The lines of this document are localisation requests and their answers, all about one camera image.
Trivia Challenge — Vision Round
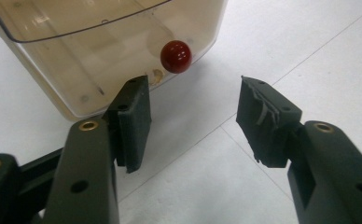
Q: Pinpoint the white paper table cover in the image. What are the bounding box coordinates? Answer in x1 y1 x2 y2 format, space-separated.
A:
0 0 362 224

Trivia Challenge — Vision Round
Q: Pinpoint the clear drawer with red knob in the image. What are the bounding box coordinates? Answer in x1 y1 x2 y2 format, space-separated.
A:
12 0 218 119
0 0 173 44

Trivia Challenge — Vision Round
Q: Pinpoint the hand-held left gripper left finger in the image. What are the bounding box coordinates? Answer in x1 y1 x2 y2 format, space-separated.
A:
102 75 153 175

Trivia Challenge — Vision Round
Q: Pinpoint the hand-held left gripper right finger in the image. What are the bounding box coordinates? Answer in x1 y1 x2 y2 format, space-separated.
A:
235 76 304 169

